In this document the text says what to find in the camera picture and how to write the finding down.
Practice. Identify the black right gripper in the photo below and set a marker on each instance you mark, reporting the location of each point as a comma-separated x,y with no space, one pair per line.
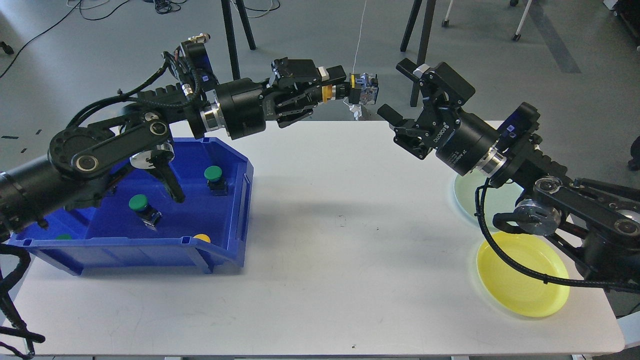
458,138

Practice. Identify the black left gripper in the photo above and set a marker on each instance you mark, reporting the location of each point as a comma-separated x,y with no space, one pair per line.
243,107

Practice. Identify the yellow push button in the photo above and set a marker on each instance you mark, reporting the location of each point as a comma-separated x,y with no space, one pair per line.
364,89

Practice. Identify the green push button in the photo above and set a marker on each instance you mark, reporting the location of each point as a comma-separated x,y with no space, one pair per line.
139,203
215,180

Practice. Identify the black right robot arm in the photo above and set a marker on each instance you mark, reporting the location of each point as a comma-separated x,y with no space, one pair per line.
594,223

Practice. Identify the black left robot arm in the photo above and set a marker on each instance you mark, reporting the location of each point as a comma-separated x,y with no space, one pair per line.
109,138

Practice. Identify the light green plate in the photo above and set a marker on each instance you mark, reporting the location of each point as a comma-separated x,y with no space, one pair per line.
498,200

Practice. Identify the yellow plate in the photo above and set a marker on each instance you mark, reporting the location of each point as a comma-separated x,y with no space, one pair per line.
521,294

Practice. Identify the blue plastic bin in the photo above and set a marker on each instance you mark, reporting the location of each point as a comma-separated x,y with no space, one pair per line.
113,236

